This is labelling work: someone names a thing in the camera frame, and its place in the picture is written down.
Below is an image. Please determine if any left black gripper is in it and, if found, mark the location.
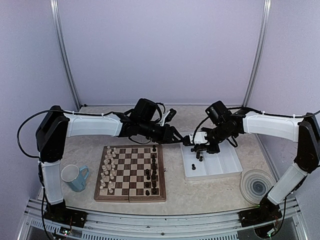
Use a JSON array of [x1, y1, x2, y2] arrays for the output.
[[138, 118, 184, 144]]

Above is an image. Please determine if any white plastic tray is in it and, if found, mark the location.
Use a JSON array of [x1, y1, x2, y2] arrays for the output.
[[180, 141, 243, 181]]

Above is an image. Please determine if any dark chess piece back rank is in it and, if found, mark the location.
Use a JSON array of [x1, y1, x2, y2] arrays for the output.
[[151, 154, 156, 164]]

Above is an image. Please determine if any wooden chess board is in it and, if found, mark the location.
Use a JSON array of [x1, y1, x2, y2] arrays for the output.
[[94, 144, 167, 203]]

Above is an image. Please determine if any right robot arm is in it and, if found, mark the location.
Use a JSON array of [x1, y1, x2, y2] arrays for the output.
[[186, 101, 320, 222]]

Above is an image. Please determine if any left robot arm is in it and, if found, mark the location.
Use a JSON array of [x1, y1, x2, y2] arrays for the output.
[[16, 98, 183, 223]]

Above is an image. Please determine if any pile of dark chess pieces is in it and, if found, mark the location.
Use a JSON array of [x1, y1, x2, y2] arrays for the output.
[[191, 155, 203, 171]]

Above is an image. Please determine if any white chess pieces row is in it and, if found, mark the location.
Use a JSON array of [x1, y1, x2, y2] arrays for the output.
[[98, 146, 118, 196]]

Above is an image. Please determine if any grey spiral coaster plate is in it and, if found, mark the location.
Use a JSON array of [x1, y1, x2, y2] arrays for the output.
[[240, 169, 276, 205]]

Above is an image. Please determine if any light blue mug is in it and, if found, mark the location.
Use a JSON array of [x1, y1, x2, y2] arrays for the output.
[[60, 164, 90, 192]]

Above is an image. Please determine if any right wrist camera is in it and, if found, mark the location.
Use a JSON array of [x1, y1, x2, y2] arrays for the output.
[[182, 131, 210, 147]]

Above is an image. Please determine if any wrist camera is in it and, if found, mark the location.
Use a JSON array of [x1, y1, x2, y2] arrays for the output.
[[182, 131, 210, 147], [159, 108, 177, 127]]

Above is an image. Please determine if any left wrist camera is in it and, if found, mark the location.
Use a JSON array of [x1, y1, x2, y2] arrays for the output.
[[159, 108, 177, 127]]

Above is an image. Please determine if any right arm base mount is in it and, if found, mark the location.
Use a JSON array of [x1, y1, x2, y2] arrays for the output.
[[238, 205, 283, 228]]

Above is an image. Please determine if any aluminium front rail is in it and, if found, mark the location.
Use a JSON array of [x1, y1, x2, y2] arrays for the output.
[[15, 198, 311, 240]]

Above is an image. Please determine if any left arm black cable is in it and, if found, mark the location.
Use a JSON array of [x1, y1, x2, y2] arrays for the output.
[[16, 109, 51, 158]]

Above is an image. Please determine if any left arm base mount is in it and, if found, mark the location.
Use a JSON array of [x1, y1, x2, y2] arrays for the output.
[[44, 207, 88, 228]]

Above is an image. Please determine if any right aluminium corner post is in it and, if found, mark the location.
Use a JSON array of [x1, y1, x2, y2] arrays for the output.
[[242, 0, 272, 107]]

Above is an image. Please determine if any aluminium corner post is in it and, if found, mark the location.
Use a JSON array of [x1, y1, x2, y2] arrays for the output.
[[242, 0, 272, 107], [50, 0, 82, 110]]

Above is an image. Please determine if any left aluminium corner post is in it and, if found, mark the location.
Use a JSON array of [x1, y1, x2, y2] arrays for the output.
[[50, 0, 82, 110]]

